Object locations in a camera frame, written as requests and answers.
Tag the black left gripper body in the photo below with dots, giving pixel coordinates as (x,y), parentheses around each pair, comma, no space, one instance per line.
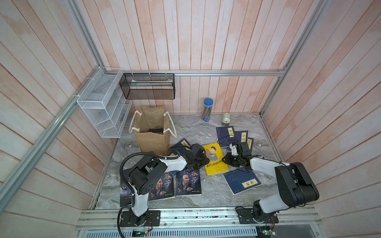
(201,161)

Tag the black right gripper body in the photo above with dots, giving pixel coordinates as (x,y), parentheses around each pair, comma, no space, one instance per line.
(233,160)

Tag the yellow cartoon book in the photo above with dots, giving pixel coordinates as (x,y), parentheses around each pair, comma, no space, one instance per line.
(215,155)

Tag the tan canvas bag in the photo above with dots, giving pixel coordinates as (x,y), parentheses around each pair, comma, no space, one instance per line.
(150,118)

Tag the brown black cover book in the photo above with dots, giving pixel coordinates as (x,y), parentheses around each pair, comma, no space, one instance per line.
(157,130)

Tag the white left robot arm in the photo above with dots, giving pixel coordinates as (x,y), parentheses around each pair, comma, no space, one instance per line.
(142,170)

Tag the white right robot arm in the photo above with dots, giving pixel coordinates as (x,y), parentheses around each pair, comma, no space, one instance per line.
(295,186)

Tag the navy book yellow label right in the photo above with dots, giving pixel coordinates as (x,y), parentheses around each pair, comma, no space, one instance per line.
(250,143)

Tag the navy book yellow label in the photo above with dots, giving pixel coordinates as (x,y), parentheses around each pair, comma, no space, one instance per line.
(225,136)
(241,136)
(250,143)

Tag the navy book yellow label middle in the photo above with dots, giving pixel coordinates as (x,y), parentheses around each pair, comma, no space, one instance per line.
(241,136)

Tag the navy book pair upper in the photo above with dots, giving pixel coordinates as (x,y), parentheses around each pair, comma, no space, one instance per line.
(180,148)

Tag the navy book yellow label back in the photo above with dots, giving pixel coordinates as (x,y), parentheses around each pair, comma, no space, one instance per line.
(225,136)

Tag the old man book right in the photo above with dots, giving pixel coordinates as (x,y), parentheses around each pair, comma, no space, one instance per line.
(188,182)

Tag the old man book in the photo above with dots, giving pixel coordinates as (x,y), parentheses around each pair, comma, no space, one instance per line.
(164,188)
(188,182)

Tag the navy book front right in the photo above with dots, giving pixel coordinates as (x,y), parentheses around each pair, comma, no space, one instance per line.
(240,180)

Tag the old man book left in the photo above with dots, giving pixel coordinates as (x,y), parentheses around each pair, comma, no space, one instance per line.
(164,188)

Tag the clear pencil tube blue lid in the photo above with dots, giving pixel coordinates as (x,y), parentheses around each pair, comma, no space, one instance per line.
(208,103)

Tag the black wolf book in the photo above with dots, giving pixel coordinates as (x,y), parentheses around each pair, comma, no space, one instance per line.
(126,196)

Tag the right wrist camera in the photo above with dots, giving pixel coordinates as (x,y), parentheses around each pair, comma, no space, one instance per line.
(234,151)

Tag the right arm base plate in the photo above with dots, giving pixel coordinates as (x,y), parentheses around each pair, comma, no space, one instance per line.
(255,216)

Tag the aluminium front rail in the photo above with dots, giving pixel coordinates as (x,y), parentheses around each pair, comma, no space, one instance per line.
(197,217)

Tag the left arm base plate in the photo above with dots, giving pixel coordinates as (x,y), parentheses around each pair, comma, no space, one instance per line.
(149,218)

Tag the black mesh wall basket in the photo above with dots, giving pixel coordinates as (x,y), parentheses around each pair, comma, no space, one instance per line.
(148,86)

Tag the white wire mesh shelf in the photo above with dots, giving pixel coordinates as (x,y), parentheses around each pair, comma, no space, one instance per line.
(103,102)

